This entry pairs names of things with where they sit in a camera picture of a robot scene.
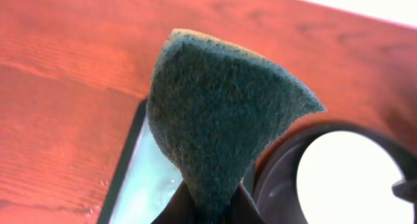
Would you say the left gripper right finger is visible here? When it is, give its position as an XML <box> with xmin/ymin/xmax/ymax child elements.
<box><xmin>224</xmin><ymin>184</ymin><xmax>265</xmax><ymax>224</ymax></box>

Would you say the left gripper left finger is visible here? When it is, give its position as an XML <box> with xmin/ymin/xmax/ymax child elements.
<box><xmin>152</xmin><ymin>182</ymin><xmax>196</xmax><ymax>224</ymax></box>

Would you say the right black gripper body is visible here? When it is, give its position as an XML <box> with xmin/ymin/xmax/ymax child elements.
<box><xmin>392</xmin><ymin>179</ymin><xmax>417</xmax><ymax>203</ymax></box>

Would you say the mint green plate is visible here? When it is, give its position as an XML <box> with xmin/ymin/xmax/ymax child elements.
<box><xmin>296</xmin><ymin>131</ymin><xmax>415</xmax><ymax>224</ymax></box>

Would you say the green scrubbing sponge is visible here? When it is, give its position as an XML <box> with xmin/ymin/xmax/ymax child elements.
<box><xmin>147</xmin><ymin>29</ymin><xmax>325</xmax><ymax>218</ymax></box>

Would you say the round black serving tray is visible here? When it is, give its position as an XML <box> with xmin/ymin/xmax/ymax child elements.
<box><xmin>253</xmin><ymin>122</ymin><xmax>416</xmax><ymax>224</ymax></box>

